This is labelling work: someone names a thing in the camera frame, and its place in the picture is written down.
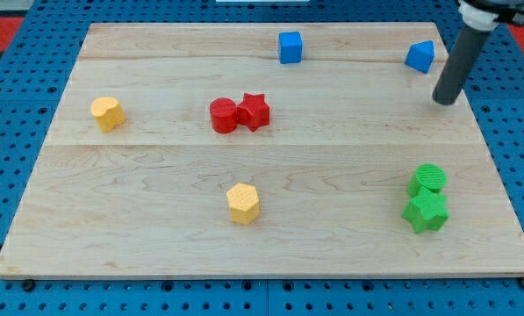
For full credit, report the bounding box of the green star block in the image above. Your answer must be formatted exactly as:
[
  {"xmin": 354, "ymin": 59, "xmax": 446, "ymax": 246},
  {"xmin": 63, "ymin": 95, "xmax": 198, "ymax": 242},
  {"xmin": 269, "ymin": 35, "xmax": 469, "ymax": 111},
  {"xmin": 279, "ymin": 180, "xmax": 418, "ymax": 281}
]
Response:
[{"xmin": 402, "ymin": 187, "xmax": 449, "ymax": 234}]

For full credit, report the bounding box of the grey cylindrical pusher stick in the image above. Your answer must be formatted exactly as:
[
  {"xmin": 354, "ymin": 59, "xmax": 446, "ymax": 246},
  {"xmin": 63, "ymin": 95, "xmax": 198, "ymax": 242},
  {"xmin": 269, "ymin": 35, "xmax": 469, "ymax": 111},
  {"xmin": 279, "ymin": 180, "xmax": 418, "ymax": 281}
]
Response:
[{"xmin": 432, "ymin": 25, "xmax": 492, "ymax": 105}]

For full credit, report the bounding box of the red cylinder block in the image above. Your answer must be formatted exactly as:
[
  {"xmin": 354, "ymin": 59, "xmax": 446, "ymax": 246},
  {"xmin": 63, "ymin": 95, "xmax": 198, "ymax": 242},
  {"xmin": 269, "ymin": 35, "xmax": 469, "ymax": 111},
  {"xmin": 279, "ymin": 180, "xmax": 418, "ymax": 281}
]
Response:
[{"xmin": 209, "ymin": 97, "xmax": 238, "ymax": 133}]

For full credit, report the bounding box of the wooden board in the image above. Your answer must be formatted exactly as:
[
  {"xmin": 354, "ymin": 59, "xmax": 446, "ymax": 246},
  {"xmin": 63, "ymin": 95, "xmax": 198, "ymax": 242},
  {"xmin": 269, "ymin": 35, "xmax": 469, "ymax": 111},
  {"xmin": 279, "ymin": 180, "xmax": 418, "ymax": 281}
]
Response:
[{"xmin": 0, "ymin": 22, "xmax": 524, "ymax": 280}]

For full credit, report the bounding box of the yellow hexagon block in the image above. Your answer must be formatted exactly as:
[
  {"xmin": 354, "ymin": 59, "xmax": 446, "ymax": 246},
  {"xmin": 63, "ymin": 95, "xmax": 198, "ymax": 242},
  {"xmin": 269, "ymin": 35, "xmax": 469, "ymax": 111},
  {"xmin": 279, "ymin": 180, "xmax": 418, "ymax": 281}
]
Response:
[{"xmin": 226, "ymin": 183, "xmax": 260, "ymax": 225}]

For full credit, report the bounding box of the red star block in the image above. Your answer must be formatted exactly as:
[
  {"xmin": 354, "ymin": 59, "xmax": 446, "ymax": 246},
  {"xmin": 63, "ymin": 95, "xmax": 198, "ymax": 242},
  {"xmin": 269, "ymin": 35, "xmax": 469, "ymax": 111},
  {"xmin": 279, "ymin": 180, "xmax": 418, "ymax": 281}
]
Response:
[{"xmin": 237, "ymin": 93, "xmax": 270, "ymax": 132}]

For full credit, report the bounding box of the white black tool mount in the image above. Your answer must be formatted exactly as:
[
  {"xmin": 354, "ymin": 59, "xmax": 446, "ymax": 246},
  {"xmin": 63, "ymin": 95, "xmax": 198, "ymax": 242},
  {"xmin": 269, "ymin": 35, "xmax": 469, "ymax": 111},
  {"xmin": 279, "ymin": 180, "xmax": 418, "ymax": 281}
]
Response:
[{"xmin": 456, "ymin": 0, "xmax": 524, "ymax": 32}]

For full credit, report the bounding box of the blue cube block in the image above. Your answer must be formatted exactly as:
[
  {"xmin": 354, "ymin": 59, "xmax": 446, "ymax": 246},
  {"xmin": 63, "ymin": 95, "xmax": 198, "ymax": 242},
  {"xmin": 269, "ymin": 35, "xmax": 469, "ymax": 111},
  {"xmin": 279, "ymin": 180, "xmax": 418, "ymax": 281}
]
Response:
[{"xmin": 278, "ymin": 32, "xmax": 303, "ymax": 64}]

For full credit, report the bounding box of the yellow heart block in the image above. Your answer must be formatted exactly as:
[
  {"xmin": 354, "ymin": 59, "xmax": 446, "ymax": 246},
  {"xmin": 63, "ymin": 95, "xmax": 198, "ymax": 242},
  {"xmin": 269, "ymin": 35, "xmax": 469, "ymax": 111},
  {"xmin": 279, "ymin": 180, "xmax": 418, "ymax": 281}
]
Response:
[{"xmin": 90, "ymin": 97, "xmax": 126, "ymax": 133}]

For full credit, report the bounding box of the blue triangle block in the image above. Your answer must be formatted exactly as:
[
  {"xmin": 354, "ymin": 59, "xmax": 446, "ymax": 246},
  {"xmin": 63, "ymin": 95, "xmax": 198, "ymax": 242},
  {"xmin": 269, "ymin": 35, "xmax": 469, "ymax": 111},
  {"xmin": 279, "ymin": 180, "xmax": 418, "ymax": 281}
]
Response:
[{"xmin": 405, "ymin": 40, "xmax": 435, "ymax": 74}]

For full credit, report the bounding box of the green cylinder block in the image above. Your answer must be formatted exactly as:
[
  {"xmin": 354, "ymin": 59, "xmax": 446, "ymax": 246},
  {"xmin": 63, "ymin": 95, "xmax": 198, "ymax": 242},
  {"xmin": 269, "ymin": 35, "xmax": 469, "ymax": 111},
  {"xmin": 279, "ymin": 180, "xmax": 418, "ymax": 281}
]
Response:
[{"xmin": 406, "ymin": 163, "xmax": 447, "ymax": 198}]

